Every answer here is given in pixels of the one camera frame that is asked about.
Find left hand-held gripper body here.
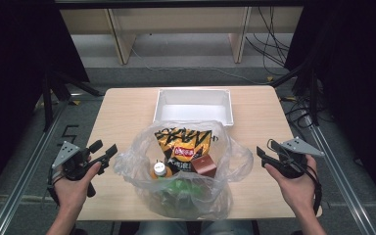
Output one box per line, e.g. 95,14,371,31
51,140,97,199

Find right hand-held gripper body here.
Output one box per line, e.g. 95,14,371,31
273,136,325,179

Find clear plastic bag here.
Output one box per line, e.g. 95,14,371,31
113,119,255,221

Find brown cookie box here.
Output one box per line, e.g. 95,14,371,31
190,154,217,179

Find yellow black chip bag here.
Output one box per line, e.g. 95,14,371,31
154,126,213,174

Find green snack packet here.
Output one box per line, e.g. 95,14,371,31
156,179,207,210

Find white plastic bin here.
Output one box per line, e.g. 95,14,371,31
152,87,235,127

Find person's left hand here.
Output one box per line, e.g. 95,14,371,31
54,162,102,210

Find person's right hand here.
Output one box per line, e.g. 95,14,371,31
263,155,317,213

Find black metal stand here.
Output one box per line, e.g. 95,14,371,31
42,70,105,132
269,62,321,127

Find orange drink bottle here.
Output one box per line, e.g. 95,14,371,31
150,161,174,180

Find black curtain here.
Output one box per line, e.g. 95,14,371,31
0,0,91,204
285,0,376,205

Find person's legs in jeans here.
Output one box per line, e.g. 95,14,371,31
133,219,255,235

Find beige background desk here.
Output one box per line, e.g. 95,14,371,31
59,6,305,66

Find black floor cables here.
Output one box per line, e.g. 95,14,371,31
280,94,315,130

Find left hand-held gripper cable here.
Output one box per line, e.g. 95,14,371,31
46,165,64,208

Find hand-held gripper cable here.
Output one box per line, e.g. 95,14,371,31
46,165,64,208
302,164,323,216

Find aluminium floor rail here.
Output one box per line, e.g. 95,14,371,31
0,101,71,235
308,125,376,235

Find right hand-held gripper cable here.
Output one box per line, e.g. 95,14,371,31
302,164,323,216

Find bunch of black cables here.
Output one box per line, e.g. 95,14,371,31
244,6,292,76

